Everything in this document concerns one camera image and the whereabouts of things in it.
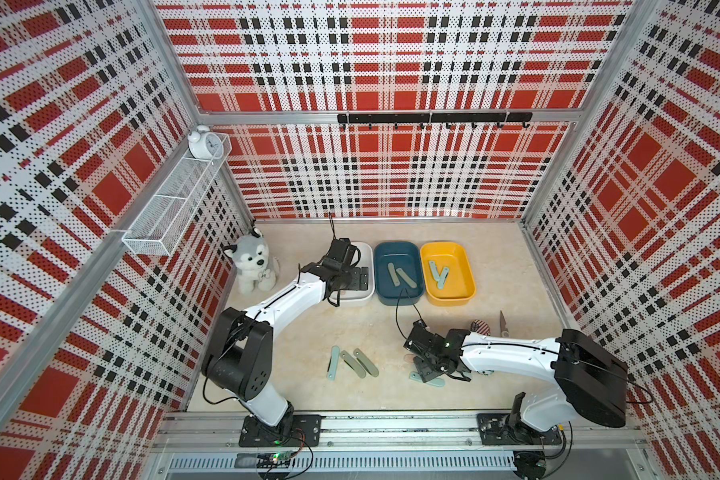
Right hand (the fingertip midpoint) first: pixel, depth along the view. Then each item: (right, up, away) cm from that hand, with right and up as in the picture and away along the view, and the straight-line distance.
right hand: (436, 362), depth 84 cm
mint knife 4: (0, -4, -3) cm, 5 cm away
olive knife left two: (-20, 0, 0) cm, 20 cm away
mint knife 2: (+6, +22, +17) cm, 29 cm away
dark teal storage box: (-10, +24, +20) cm, 33 cm away
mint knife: (+4, +23, +18) cm, 30 cm away
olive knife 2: (-7, +23, +17) cm, 30 cm away
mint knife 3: (-30, 0, 0) cm, 30 cm away
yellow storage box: (+12, +20, +17) cm, 29 cm away
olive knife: (-11, +24, +20) cm, 34 cm away
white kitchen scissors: (+22, +7, +6) cm, 24 cm away
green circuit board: (-41, -17, -15) cm, 47 cm away
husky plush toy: (-54, +27, +5) cm, 61 cm away
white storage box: (-23, +17, +9) cm, 30 cm away
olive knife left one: (-22, -2, 0) cm, 23 cm away
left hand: (-24, +24, +7) cm, 35 cm away
